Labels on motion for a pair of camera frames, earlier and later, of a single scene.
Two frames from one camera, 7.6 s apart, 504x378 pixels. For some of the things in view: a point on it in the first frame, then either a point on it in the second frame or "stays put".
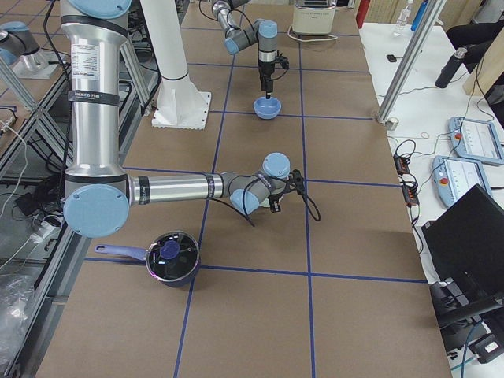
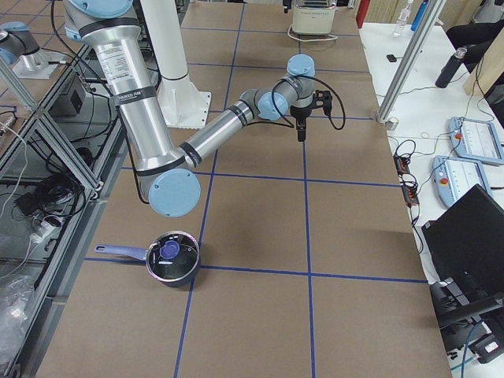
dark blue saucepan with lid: (172, 259) stays put
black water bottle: (450, 68) stays put
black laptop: (468, 242) stays put
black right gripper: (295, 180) to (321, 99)
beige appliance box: (313, 17) stays put
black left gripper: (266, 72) to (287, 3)
